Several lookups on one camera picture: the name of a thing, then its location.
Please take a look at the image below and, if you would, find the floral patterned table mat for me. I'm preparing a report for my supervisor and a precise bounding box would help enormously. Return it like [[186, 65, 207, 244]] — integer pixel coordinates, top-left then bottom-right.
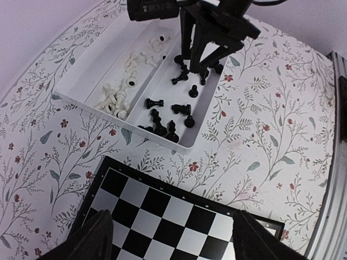
[[1, 1, 336, 259]]

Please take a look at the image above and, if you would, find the white chess piece lying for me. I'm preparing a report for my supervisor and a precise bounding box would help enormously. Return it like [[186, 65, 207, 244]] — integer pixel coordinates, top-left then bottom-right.
[[94, 95, 117, 114]]

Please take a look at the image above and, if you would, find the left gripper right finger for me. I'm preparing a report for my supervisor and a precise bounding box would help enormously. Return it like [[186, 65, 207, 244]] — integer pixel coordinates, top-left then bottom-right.
[[233, 211, 306, 260]]

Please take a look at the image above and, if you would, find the white chess piece with felt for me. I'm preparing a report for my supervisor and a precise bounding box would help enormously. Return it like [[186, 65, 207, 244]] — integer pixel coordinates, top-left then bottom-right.
[[119, 71, 138, 92]]

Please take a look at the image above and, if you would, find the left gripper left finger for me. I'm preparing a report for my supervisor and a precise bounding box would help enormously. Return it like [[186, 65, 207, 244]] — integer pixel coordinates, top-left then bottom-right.
[[39, 210, 113, 260]]

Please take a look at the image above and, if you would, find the black white chessboard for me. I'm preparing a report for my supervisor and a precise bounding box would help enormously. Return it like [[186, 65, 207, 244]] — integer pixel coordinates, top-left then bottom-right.
[[70, 155, 286, 260]]

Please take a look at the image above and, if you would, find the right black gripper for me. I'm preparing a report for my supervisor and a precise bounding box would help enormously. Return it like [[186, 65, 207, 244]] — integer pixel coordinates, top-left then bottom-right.
[[179, 1, 260, 74]]

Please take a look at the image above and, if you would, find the black chess piece lying rook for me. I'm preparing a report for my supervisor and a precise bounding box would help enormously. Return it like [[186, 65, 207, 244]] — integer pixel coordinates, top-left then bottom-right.
[[145, 98, 164, 109]]

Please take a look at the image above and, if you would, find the black chess knight piece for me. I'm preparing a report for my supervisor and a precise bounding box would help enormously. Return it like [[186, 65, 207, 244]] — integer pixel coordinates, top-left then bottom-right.
[[171, 104, 191, 115]]

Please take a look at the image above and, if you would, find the black chess piece upright pawn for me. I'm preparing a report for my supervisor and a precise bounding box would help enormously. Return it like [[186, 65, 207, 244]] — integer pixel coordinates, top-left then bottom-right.
[[189, 84, 198, 98]]

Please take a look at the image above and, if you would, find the white plastic tray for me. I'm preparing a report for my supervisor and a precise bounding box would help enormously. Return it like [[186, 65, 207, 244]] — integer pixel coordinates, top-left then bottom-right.
[[53, 19, 220, 153]]

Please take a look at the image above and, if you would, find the black pawn near tray edge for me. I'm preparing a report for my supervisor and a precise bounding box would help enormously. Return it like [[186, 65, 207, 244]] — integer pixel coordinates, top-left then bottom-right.
[[184, 115, 195, 128]]

